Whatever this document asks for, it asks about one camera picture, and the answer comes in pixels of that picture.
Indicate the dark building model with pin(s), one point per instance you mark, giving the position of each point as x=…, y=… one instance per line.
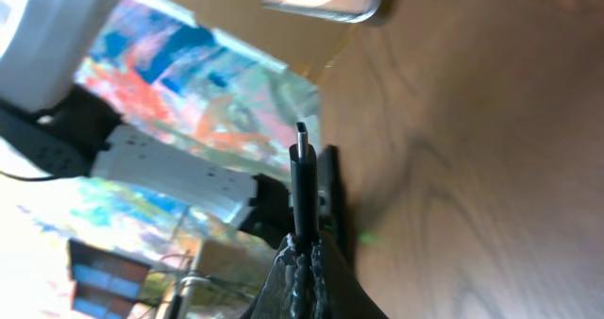
x=107, y=284

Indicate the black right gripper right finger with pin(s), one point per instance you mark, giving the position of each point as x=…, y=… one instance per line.
x=346, y=297

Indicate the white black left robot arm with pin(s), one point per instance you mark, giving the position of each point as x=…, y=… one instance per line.
x=67, y=131

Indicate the colourful abstract painting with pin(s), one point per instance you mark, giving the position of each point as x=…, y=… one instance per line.
x=187, y=86

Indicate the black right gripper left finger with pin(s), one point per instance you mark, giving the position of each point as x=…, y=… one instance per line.
x=285, y=292

